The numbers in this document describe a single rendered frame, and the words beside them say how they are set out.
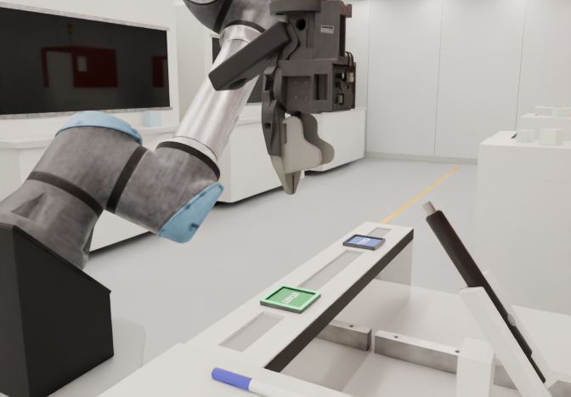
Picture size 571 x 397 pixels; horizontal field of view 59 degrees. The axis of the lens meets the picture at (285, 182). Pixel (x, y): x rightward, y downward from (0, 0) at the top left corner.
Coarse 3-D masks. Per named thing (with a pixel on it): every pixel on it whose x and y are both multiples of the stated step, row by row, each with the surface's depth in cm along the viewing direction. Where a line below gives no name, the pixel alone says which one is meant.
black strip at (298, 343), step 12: (408, 240) 90; (396, 252) 84; (384, 264) 78; (372, 276) 74; (348, 288) 65; (360, 288) 69; (336, 300) 62; (348, 300) 66; (324, 312) 58; (336, 312) 62; (312, 324) 56; (324, 324) 59; (300, 336) 53; (312, 336) 56; (288, 348) 51; (300, 348) 54; (276, 360) 49; (288, 360) 51
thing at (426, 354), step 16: (384, 336) 75; (400, 336) 75; (384, 352) 75; (400, 352) 74; (416, 352) 73; (432, 352) 71; (448, 352) 71; (448, 368) 71; (496, 368) 67; (496, 384) 68; (512, 384) 67; (560, 384) 64
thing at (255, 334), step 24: (312, 264) 74; (336, 264) 75; (360, 264) 74; (312, 288) 66; (336, 288) 65; (240, 312) 58; (264, 312) 58; (288, 312) 58; (312, 312) 58; (216, 336) 53; (240, 336) 53; (264, 336) 53; (288, 336) 53; (240, 360) 48; (264, 360) 48
